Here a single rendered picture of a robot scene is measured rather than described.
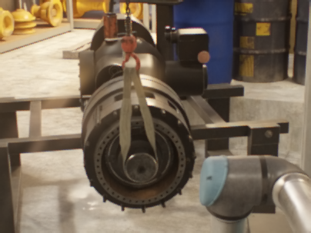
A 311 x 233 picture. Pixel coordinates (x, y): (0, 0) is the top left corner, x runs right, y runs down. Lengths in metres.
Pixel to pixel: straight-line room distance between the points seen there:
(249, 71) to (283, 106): 0.69
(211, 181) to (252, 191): 0.09
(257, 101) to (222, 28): 0.73
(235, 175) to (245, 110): 3.94
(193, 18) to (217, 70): 0.52
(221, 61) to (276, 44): 0.58
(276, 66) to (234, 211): 4.45
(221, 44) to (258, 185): 4.14
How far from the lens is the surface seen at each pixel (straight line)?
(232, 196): 1.40
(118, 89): 2.96
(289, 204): 1.29
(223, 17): 5.46
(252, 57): 5.75
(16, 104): 4.66
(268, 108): 5.27
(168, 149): 2.81
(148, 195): 2.82
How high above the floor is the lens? 1.86
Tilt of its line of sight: 18 degrees down
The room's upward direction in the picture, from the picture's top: 1 degrees counter-clockwise
